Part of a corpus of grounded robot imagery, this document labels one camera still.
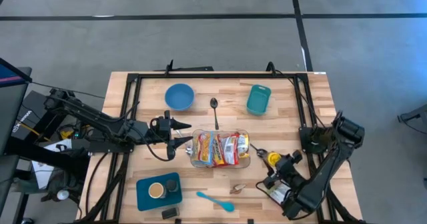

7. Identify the peanut butter jar tan lid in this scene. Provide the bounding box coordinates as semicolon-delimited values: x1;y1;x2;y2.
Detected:
148;182;167;199

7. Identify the jar with yellow lid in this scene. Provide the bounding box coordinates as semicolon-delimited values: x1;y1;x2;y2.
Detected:
266;151;283;167

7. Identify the black computer monitor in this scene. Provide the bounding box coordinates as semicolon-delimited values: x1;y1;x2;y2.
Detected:
0;57;33;157

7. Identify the metal spoon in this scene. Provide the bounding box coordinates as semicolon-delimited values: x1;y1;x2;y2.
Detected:
209;97;221;131
249;143;270;160
175;129;194;155

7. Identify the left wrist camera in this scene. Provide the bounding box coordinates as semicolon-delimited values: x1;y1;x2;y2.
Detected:
158;116;171;135

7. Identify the yellow chicken ramen packet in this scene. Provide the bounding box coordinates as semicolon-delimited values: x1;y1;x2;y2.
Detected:
236;133;251;160

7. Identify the small black box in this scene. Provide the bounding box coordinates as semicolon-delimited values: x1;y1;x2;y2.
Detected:
161;207;181;220

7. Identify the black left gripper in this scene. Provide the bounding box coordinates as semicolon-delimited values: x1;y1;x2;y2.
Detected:
148;109;195;161

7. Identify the blue ramen noodle packet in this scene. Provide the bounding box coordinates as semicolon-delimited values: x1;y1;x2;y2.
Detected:
192;131;215;167

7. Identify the light teal plastic basket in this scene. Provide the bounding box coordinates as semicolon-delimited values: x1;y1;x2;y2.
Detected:
246;84;272;116

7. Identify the clear plastic bin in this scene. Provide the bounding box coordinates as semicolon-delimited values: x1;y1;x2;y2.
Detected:
189;128;252;169

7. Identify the white paper sheet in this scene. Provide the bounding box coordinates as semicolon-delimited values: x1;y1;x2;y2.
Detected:
31;139;73;190

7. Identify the red ramen noodle packet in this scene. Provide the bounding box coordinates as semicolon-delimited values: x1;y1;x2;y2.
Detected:
212;133;228;167
224;133;240;165

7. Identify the blue bowl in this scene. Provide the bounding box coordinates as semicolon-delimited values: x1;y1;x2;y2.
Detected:
164;83;195;112

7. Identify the dark teal plastic tray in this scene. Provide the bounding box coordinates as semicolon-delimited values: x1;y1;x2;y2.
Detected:
135;172;183;212

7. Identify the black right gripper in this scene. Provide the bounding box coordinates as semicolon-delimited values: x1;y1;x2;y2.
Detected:
263;150;304;189

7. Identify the glass spice jar black lid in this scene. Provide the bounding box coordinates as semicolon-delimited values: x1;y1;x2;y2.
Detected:
165;179;179;193

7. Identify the taco seasoning mix packet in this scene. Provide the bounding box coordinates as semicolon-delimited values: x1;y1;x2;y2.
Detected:
229;183;248;195

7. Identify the white green snack packet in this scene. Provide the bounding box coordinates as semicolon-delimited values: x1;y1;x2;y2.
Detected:
266;180;293;207

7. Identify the black equipment case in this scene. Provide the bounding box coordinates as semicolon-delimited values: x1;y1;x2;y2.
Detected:
11;90;51;141

